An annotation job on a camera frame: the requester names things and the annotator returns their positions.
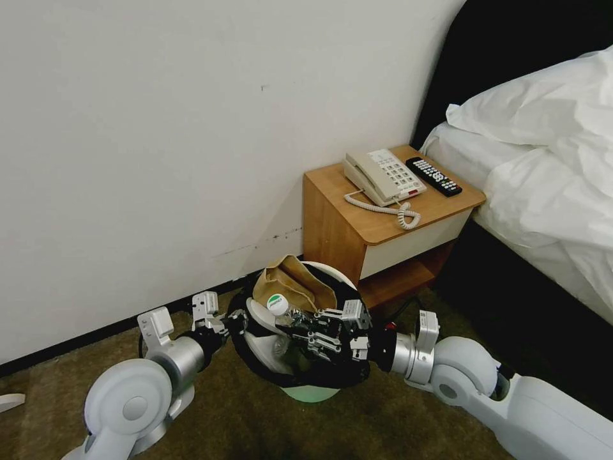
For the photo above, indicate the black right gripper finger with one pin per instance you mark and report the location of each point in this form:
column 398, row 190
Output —
column 325, row 350
column 326, row 321

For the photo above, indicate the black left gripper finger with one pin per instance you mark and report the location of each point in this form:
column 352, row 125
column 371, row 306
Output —
column 234, row 333
column 235, row 317

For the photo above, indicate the white trash bin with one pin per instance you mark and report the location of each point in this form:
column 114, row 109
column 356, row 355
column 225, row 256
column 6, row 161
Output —
column 311, row 392

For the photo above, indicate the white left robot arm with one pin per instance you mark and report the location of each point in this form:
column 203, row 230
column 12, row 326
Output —
column 136, row 407

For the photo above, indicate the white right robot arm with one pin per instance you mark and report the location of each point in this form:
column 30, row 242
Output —
column 527, row 412

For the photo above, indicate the black bin liner bag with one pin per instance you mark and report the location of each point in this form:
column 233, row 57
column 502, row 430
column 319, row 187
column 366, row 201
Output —
column 335, row 376

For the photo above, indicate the crumpled silver foil wrapper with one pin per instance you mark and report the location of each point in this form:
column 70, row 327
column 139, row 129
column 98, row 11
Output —
column 301, row 317

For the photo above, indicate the clear bottle with green cap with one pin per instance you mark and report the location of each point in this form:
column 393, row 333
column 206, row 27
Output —
column 278, row 304

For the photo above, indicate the brown paper bag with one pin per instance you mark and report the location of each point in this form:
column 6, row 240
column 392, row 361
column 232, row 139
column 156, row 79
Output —
column 287, row 280

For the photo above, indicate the wooden nightstand with white drawer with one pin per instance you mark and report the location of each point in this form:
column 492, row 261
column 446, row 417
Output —
column 335, row 225

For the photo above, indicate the black baseboard strip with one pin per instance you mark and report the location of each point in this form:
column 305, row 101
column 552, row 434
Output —
column 96, row 331

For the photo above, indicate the black bed base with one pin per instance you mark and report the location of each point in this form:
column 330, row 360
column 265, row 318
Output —
column 517, row 297

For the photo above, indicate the black remote control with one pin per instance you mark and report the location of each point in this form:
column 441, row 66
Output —
column 433, row 176

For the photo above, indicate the white flat round object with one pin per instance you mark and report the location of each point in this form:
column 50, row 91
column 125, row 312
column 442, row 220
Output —
column 10, row 401

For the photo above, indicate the white duvet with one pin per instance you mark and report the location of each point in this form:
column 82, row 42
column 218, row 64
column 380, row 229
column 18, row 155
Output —
column 550, row 201

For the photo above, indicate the white pillow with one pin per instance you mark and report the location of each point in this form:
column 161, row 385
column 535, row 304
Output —
column 541, row 100

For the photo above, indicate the black bed headboard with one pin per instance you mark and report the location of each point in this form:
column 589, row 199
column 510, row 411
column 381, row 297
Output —
column 474, row 48

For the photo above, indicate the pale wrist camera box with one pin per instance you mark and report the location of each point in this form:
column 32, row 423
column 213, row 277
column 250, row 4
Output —
column 357, row 314
column 206, row 305

